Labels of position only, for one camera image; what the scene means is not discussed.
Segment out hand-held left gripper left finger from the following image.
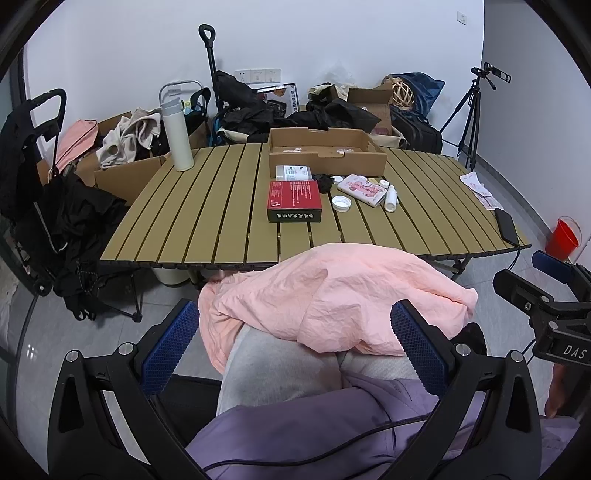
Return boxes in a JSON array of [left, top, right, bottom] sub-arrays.
[[46, 299, 218, 480]]

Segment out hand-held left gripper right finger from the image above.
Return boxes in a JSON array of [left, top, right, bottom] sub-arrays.
[[390, 299, 543, 480]]

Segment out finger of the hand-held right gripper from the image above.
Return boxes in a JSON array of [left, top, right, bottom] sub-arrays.
[[492, 268, 561, 319], [531, 249, 583, 278]]

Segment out pink tissue pack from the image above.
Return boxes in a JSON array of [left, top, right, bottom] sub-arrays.
[[337, 174, 386, 207]]

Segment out red box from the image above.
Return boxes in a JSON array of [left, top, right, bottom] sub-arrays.
[[266, 180, 322, 223]]

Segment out cardboard tray box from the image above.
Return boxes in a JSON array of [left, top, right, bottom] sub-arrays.
[[268, 128, 389, 178]]

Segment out white box green label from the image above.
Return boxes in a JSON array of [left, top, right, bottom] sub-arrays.
[[276, 165, 314, 182]]

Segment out person's right hand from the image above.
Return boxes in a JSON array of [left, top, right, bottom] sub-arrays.
[[545, 364, 578, 419]]

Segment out red bucket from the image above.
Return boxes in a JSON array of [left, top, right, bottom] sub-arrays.
[[545, 217, 581, 261]]

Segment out black phone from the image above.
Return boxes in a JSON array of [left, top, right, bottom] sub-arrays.
[[495, 209, 520, 246]]

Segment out white paper sheet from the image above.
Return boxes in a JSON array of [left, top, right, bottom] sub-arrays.
[[473, 185, 504, 210]]

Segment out pink blanket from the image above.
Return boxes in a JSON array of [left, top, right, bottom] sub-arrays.
[[198, 242, 478, 376]]

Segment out person's legs grey pants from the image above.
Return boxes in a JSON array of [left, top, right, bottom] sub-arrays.
[[216, 325, 437, 416]]

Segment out person's purple jacket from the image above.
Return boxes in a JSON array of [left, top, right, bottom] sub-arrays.
[[185, 374, 580, 480]]

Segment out black tripod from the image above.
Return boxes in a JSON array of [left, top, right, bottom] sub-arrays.
[[438, 78, 483, 171]]

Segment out large cardboard box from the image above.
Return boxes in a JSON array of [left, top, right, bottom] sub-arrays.
[[74, 111, 168, 205]]

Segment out white thermos bottle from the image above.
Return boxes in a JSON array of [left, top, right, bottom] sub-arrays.
[[160, 98, 195, 172]]

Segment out beige clothes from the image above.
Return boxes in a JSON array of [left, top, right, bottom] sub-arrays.
[[97, 109, 163, 168]]

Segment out blue bag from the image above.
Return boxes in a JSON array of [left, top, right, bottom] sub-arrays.
[[397, 71, 446, 114]]

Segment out open cardboard box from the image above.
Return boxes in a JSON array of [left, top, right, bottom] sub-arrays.
[[346, 88, 395, 137]]

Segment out woven rattan ball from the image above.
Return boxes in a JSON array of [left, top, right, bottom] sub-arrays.
[[392, 76, 419, 109]]

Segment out pink bag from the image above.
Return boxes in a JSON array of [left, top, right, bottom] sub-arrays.
[[55, 119, 99, 174]]

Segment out black clothing heap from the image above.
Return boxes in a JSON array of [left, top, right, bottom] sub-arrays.
[[212, 70, 384, 143]]

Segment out black white printed box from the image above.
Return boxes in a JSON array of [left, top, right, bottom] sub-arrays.
[[256, 83, 298, 118]]

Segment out thin black cable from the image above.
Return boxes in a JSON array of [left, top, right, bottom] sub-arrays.
[[203, 414, 439, 472]]

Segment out grey metal frame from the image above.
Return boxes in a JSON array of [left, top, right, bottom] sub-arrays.
[[159, 80, 204, 108]]

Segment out black trolley frame handle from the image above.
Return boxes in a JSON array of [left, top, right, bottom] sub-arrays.
[[25, 88, 68, 181]]

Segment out black cart pull handle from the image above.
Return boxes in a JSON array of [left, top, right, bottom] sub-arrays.
[[198, 24, 223, 116]]

